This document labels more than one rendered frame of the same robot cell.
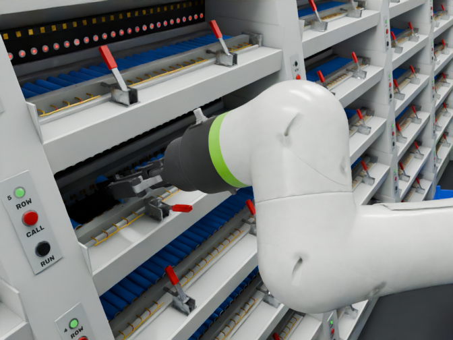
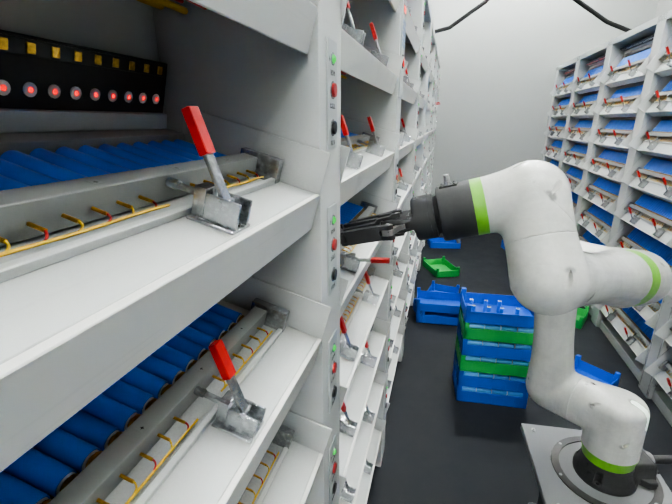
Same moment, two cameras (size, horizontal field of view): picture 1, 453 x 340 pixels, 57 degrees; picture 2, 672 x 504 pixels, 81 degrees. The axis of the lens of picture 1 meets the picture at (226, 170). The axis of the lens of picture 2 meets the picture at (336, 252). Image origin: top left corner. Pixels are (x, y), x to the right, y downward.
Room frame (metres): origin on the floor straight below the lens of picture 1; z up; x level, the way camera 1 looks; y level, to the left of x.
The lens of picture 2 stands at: (0.00, 0.46, 1.22)
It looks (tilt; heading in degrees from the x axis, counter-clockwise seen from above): 18 degrees down; 335
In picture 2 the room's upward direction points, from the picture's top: straight up
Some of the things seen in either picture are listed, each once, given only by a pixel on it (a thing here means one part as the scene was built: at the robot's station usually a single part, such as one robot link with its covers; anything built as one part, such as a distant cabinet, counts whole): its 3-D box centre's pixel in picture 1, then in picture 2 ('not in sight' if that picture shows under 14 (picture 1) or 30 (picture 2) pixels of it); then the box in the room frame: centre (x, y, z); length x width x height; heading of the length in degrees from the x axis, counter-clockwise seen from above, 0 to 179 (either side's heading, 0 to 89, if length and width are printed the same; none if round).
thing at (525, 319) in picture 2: not in sight; (498, 306); (1.12, -0.87, 0.44); 0.30 x 0.20 x 0.08; 54
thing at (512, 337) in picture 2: not in sight; (496, 322); (1.12, -0.87, 0.36); 0.30 x 0.20 x 0.08; 54
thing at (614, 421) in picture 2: not in sight; (608, 423); (0.46, -0.55, 0.46); 0.16 x 0.13 x 0.19; 12
